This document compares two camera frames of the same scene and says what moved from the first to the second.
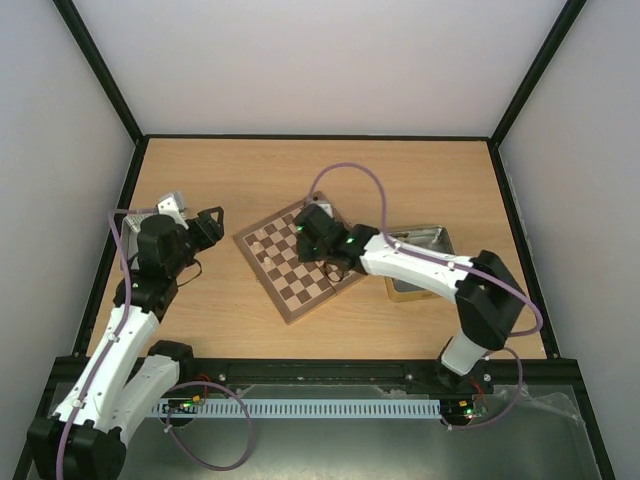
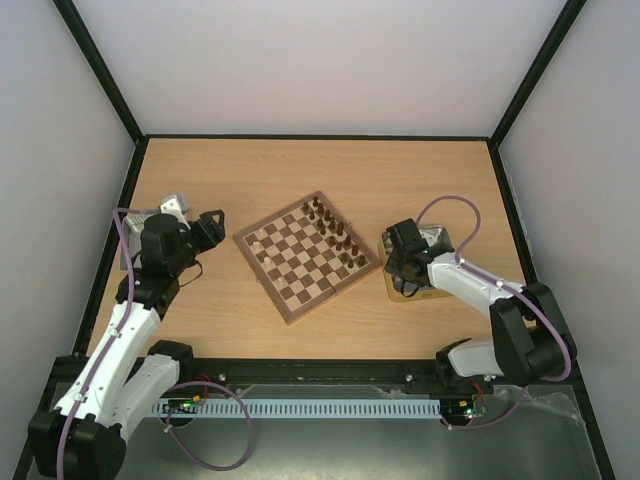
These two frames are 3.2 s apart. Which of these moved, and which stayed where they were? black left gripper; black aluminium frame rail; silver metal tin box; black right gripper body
Moved: black right gripper body
Stayed: black left gripper; black aluminium frame rail; silver metal tin box
